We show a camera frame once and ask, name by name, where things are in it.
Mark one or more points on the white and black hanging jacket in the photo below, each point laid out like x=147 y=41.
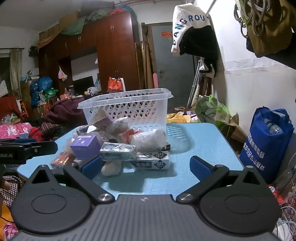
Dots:
x=185 y=20

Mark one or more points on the clear plastic bag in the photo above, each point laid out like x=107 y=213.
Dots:
x=120 y=126

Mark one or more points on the red floor packet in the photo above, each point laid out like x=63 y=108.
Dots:
x=276 y=194

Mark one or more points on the red cloth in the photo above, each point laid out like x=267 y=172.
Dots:
x=9 y=104

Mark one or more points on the grey door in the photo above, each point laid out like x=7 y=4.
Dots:
x=166 y=58

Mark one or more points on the orange hanging plastic bag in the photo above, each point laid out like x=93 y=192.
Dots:
x=114 y=84

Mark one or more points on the brown box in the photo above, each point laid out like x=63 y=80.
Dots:
x=101 y=120

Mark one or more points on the beige curtain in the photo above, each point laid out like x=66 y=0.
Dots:
x=16 y=69

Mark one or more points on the clear plastic basket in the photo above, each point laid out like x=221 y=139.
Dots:
x=129 y=109

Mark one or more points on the pink board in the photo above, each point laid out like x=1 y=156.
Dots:
x=155 y=81

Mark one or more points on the red and blue bag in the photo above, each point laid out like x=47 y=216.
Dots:
x=121 y=10

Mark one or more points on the red plastic stool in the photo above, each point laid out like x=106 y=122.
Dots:
x=23 y=110

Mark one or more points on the purple box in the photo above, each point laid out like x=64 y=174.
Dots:
x=84 y=144

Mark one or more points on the maroon blanket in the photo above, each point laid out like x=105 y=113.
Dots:
x=64 y=111

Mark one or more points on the small white bundle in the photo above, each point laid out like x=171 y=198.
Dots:
x=111 y=168

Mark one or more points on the olive hanging bag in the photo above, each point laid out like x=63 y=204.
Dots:
x=272 y=30

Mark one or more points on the cardboard boxes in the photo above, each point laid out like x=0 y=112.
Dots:
x=53 y=29

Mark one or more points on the brown wooden wardrobe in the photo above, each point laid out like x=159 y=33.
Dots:
x=115 y=51

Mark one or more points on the blue tote bag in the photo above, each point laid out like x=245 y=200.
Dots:
x=259 y=153

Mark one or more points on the white plastic-wrapped bundle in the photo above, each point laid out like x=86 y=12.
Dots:
x=148 y=139

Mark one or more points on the white pink hanging bag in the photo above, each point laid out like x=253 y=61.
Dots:
x=62 y=74

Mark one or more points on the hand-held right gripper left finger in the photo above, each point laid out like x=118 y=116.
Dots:
x=92 y=167

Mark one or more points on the yellow packets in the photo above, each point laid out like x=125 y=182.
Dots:
x=175 y=118

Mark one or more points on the black television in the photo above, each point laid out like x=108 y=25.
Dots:
x=82 y=85

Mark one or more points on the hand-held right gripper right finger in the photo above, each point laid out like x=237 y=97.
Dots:
x=199 y=166

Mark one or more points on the pink printed blanket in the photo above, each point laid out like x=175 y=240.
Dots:
x=13 y=131

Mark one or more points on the wooden planks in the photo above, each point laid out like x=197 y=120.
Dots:
x=144 y=64

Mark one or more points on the large green plastic bag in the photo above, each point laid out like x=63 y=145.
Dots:
x=208 y=109

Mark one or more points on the brown paper bag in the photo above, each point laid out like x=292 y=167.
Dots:
x=238 y=132

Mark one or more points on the small green plastic bag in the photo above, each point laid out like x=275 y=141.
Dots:
x=50 y=92

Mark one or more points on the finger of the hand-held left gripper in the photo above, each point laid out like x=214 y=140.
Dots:
x=42 y=148
x=26 y=140

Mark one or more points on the clear water bottle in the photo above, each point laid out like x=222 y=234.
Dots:
x=274 y=127

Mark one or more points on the blue plastic bags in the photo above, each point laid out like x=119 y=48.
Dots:
x=40 y=85

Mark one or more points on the red orange snack packet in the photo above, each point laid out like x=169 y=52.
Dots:
x=61 y=160

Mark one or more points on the checked cloth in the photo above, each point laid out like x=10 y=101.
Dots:
x=11 y=192

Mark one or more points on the green cloth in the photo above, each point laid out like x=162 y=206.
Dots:
x=76 y=26

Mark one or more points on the red door sign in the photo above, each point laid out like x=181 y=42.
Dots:
x=167 y=35

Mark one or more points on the metal crutches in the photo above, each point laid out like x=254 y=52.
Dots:
x=194 y=85

